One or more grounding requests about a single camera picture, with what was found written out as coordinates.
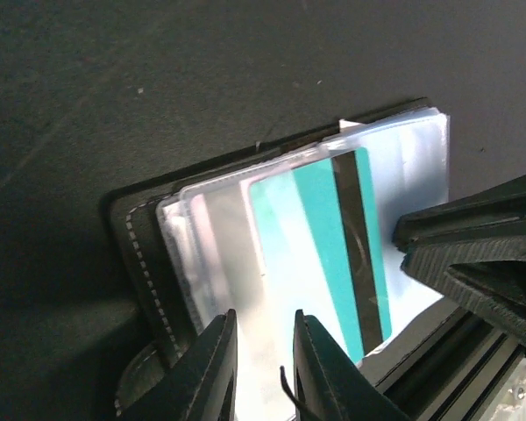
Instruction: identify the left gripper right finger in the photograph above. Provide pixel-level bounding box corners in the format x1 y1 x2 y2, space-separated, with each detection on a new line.
292 310 409 420

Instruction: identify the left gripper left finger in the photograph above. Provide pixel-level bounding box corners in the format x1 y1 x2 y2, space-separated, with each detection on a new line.
120 309 238 421

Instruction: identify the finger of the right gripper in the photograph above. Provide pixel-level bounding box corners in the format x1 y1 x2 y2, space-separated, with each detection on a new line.
393 175 526 348

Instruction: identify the black leather card holder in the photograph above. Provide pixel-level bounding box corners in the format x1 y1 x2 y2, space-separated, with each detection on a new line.
109 100 450 420

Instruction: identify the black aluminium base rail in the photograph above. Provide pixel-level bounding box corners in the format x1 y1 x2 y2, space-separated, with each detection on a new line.
375 307 526 420

